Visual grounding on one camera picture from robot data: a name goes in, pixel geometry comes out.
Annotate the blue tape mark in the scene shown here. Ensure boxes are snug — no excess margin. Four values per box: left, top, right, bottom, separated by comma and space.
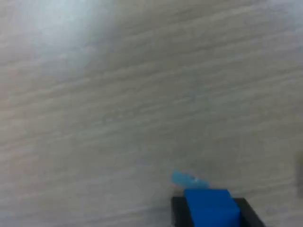
171, 170, 210, 190

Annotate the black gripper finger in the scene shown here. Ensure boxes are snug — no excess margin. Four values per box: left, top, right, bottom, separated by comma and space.
233, 198, 266, 227
171, 196, 193, 227

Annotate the blue cube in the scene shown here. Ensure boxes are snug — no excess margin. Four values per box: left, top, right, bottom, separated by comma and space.
184, 188, 241, 227

